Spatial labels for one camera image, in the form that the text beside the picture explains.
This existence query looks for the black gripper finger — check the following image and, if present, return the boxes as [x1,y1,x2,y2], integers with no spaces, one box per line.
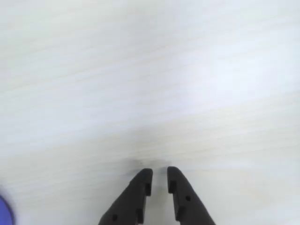
[97,168,154,225]
[167,166,217,225]

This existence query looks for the blue rubber duck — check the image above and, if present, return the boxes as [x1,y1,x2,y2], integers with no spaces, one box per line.
[0,194,15,225]

